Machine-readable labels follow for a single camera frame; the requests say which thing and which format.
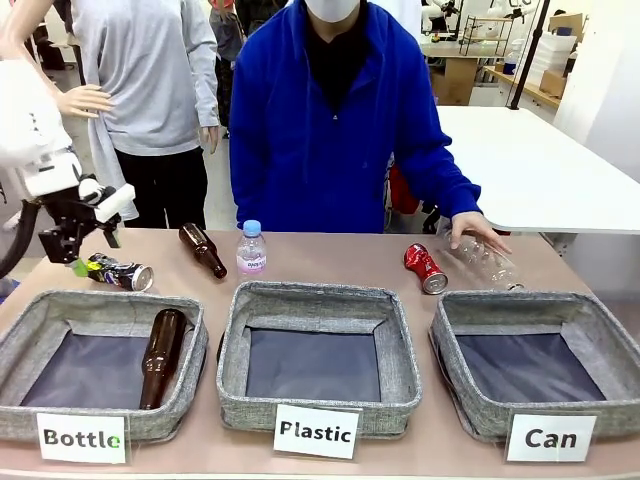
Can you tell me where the white table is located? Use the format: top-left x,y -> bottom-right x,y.
433,104 -> 640,237

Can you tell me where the figure in grey hoodie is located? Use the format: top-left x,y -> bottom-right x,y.
68,0 -> 222,231

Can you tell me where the small cardboard box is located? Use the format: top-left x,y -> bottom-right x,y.
538,68 -> 569,99

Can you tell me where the clear plastic bottle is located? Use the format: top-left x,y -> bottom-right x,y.
441,228 -> 527,293

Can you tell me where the person in dark clothes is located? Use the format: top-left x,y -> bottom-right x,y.
208,0 -> 247,137

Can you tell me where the crushed red cola can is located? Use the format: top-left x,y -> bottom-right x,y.
403,242 -> 450,296

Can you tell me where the white Plastic label sign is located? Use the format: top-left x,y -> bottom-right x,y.
272,403 -> 363,462

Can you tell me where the crushed dark blue can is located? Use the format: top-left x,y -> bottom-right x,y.
86,252 -> 155,293

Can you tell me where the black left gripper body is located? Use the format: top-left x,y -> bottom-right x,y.
38,196 -> 124,266

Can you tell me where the blue white jug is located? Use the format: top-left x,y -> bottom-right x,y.
503,46 -> 524,77

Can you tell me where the black pole stand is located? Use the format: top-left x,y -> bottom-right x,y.
507,0 -> 552,111

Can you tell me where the white cylinder wrist mount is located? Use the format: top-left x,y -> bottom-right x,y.
93,182 -> 138,225

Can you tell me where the wooden workbench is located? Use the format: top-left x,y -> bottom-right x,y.
421,41 -> 502,107

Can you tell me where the small pink-label water bottle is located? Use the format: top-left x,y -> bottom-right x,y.
235,219 -> 268,277

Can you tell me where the white face mask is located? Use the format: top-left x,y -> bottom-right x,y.
303,0 -> 361,24

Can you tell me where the red object behind person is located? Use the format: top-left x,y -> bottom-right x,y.
388,163 -> 423,217

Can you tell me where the brown glass bottle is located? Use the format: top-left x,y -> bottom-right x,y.
177,221 -> 229,280
138,308 -> 188,412

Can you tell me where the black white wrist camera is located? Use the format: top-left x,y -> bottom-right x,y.
77,173 -> 118,206

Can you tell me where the stack of white foam boxes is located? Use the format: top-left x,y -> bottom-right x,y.
528,31 -> 579,87

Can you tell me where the grey fabric basket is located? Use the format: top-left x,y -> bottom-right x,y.
0,289 -> 210,444
428,290 -> 640,444
215,280 -> 424,442

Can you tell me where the person's left hand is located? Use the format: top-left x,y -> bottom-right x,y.
447,210 -> 513,255

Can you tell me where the white Can label sign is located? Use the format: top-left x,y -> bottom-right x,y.
505,412 -> 600,464

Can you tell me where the large cardboard box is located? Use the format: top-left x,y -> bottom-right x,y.
548,11 -> 586,42

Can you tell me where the person's right forearm blue sleeve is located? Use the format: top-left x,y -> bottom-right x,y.
229,149 -> 274,233

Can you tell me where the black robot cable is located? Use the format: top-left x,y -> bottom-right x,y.
0,198 -> 42,281

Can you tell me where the black wire shelf rack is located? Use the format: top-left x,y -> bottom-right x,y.
457,13 -> 515,57

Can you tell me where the white Bottle label sign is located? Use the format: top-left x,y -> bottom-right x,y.
35,411 -> 131,466

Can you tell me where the person's left forearm blue sleeve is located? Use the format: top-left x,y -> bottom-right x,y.
399,124 -> 484,222

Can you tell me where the person in blue hoodie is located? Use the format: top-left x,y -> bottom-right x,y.
228,0 -> 484,235

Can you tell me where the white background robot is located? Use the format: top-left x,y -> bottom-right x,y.
486,0 -> 537,40
419,0 -> 469,37

